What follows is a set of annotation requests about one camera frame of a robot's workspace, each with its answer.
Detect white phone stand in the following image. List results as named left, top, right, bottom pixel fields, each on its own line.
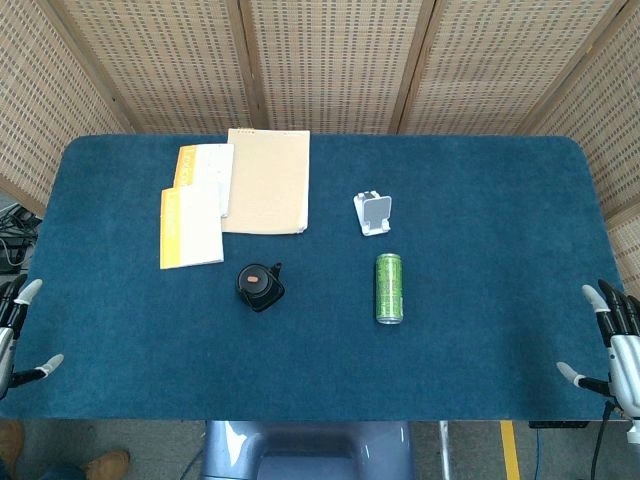
left=352, top=190, right=393, bottom=238

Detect woven bamboo screen panel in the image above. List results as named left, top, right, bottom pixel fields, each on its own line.
left=238, top=0, right=437, bottom=135
left=397, top=0, right=629, bottom=136
left=47, top=0, right=269, bottom=135
left=0, top=0, right=129, bottom=217
left=527, top=0, right=640, bottom=289

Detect small black teapot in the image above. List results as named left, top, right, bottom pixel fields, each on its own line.
left=235, top=261, right=287, bottom=314

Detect tangled black floor cables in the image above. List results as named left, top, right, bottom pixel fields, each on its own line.
left=0, top=203, right=42, bottom=275

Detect blue jeans leg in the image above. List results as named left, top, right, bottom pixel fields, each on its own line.
left=12, top=465, right=89, bottom=480

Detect brown leather shoe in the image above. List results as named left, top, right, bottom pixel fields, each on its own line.
left=81, top=448, right=132, bottom=480

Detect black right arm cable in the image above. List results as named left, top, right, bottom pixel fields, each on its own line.
left=589, top=399, right=614, bottom=480

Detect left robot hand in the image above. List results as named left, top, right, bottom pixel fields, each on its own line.
left=0, top=273, right=65, bottom=401

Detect blue carpet table mat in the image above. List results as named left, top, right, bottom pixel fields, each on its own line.
left=0, top=133, right=632, bottom=423

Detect blue-grey robot torso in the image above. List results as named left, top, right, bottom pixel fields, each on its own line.
left=199, top=420, right=416, bottom=480

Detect green beverage can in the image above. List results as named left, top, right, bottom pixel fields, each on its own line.
left=374, top=252, right=404, bottom=325

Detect yellow white notebook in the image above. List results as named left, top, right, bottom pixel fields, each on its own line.
left=173, top=143, right=235, bottom=219
left=159, top=180, right=225, bottom=271

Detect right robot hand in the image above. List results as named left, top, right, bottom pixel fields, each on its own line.
left=556, top=279, right=640, bottom=420

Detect metal table leg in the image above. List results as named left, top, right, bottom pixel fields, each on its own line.
left=438, top=420, right=452, bottom=480

